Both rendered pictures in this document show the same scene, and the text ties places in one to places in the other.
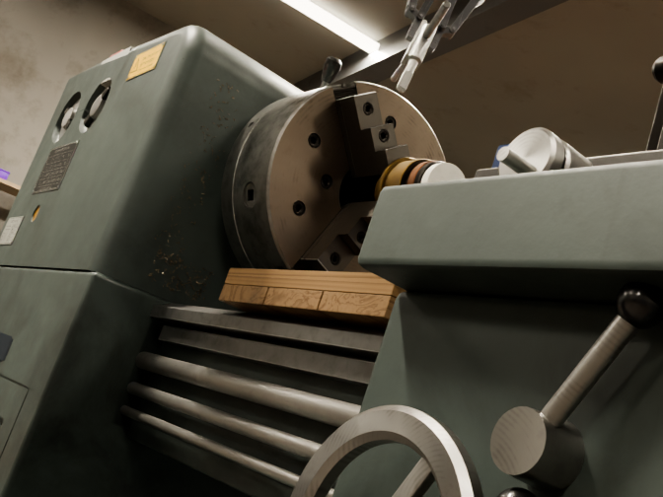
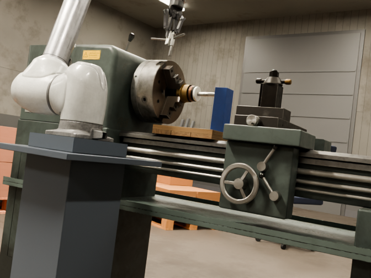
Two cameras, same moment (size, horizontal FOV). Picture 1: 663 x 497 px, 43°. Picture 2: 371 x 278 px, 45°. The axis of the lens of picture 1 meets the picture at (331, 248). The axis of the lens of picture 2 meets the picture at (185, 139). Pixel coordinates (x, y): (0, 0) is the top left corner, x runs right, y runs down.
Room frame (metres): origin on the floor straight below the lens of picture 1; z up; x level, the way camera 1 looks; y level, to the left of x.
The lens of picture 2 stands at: (-0.91, 0.89, 0.79)
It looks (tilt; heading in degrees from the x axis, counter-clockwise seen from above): 2 degrees up; 333
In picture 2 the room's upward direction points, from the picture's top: 7 degrees clockwise
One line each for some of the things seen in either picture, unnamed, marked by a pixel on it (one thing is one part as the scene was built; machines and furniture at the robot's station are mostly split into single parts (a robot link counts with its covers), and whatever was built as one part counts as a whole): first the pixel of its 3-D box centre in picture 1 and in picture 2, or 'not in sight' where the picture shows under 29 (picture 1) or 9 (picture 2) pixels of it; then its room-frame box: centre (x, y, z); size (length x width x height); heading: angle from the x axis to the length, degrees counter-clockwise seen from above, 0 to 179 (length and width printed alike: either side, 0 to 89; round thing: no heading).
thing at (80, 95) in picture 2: not in sight; (83, 92); (0.72, 0.49, 0.97); 0.18 x 0.16 x 0.22; 39
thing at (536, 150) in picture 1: (533, 165); (252, 120); (0.48, -0.10, 0.95); 0.07 x 0.04 x 0.04; 123
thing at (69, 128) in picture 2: not in sight; (84, 131); (0.69, 0.48, 0.83); 0.22 x 0.18 x 0.06; 26
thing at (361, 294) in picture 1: (420, 347); (200, 135); (0.92, -0.13, 0.89); 0.36 x 0.30 x 0.04; 123
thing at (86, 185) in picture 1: (198, 215); (96, 91); (1.45, 0.24, 1.06); 0.59 x 0.48 x 0.39; 33
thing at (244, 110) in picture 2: not in sight; (263, 114); (0.60, -0.24, 1.00); 0.20 x 0.10 x 0.05; 33
